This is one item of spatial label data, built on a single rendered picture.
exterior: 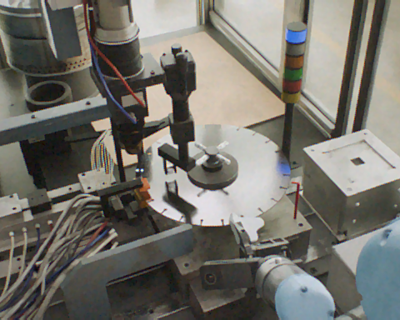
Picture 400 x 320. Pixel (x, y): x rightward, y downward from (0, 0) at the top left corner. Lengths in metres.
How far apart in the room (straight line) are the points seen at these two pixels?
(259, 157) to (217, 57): 0.82
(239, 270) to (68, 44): 0.51
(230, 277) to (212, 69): 1.08
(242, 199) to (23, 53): 0.83
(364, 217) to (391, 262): 0.83
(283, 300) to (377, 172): 0.58
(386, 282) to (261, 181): 0.69
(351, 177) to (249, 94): 0.61
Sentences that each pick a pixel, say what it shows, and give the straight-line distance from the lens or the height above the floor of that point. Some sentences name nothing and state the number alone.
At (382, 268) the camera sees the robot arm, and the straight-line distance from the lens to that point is 0.52.
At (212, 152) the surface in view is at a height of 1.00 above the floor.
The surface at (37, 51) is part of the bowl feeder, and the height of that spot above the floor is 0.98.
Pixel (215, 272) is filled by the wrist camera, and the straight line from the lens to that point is 0.98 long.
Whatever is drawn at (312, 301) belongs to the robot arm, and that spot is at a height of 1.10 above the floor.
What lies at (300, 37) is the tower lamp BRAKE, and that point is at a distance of 1.29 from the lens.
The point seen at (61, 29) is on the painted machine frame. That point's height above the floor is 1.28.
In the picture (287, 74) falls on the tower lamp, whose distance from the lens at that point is 1.33.
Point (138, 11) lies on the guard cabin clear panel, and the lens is 2.17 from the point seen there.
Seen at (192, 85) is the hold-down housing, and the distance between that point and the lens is 0.99.
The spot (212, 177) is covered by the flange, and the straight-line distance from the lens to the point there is 1.16.
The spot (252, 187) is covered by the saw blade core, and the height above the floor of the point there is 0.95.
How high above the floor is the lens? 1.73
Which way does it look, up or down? 40 degrees down
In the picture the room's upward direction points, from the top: 3 degrees counter-clockwise
